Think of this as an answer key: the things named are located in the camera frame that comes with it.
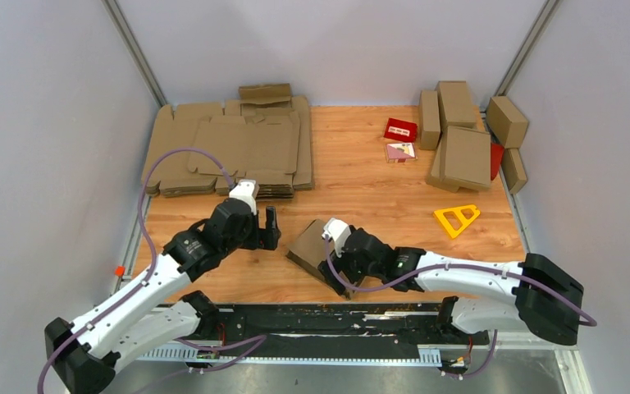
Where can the brown cardboard box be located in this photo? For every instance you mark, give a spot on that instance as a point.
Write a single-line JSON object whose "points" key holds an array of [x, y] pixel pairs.
{"points": [[307, 252]]}

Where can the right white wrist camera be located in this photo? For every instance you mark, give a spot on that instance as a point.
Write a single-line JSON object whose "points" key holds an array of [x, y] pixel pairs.
{"points": [[336, 231]]}

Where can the yellow plastic triangle frame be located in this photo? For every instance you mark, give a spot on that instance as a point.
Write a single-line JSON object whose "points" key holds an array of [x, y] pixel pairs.
{"points": [[454, 221]]}

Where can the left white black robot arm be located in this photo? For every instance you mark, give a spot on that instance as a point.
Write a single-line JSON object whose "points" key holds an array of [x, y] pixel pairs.
{"points": [[130, 304]]}

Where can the front flat cardboard box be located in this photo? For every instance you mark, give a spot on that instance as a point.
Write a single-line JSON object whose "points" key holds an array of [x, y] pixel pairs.
{"points": [[462, 160]]}

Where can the stack of flat cardboard sheets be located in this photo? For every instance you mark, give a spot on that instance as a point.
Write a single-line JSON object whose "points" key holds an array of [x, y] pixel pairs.
{"points": [[195, 145]]}

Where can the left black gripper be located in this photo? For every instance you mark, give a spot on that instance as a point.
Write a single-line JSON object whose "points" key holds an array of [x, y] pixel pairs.
{"points": [[267, 238]]}

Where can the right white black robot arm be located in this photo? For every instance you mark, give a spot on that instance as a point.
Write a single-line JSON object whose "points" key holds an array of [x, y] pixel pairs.
{"points": [[533, 294]]}

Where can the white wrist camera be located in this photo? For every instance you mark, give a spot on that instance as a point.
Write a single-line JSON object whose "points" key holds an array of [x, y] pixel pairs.
{"points": [[246, 191], [336, 231]]}

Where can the pink tangram puzzle card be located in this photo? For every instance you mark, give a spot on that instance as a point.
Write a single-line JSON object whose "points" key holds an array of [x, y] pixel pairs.
{"points": [[401, 152]]}

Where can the aluminium frame rail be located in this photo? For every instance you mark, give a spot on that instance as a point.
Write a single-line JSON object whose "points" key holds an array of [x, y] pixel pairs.
{"points": [[208, 354]]}

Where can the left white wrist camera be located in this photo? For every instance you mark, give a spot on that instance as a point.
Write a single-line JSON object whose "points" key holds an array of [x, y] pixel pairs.
{"points": [[246, 191]]}

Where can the left corner aluminium post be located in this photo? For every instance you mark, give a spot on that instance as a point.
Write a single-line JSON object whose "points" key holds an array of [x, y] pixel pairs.
{"points": [[126, 33]]}

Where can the upright narrow cardboard box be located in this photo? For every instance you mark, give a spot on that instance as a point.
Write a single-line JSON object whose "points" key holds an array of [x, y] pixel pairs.
{"points": [[429, 120]]}

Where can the corner aluminium post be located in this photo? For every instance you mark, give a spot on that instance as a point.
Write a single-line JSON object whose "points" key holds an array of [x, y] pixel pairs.
{"points": [[538, 27], [126, 33]]}

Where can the red card box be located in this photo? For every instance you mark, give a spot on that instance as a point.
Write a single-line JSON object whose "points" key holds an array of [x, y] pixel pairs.
{"points": [[400, 130]]}

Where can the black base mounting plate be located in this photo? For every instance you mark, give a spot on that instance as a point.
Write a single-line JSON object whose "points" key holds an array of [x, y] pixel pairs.
{"points": [[344, 331]]}

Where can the far right cardboard box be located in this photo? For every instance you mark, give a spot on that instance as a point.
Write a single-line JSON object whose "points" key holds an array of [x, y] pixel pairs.
{"points": [[506, 122]]}

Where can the small folded cardboard pieces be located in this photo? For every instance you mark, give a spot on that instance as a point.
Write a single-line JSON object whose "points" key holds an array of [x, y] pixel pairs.
{"points": [[254, 97]]}

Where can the low right cardboard box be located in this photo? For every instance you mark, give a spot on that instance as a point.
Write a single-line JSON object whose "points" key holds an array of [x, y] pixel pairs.
{"points": [[514, 171]]}

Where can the right corner aluminium post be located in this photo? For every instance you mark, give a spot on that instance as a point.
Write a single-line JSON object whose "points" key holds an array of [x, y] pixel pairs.
{"points": [[538, 27]]}

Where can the red object behind boxes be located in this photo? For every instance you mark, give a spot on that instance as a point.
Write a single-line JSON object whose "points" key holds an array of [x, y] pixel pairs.
{"points": [[497, 153]]}

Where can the rear leaning cardboard box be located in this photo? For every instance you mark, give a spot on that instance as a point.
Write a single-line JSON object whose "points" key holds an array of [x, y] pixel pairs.
{"points": [[455, 104]]}

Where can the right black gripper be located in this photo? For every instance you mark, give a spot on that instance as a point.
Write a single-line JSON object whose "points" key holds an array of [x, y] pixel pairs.
{"points": [[325, 270]]}

